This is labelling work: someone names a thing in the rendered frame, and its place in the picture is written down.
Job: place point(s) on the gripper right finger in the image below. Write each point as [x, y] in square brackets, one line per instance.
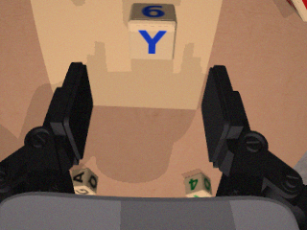
[242, 154]

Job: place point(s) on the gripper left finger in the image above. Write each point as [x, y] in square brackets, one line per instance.
[51, 150]

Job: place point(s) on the tan flat mat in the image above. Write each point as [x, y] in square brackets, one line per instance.
[96, 33]

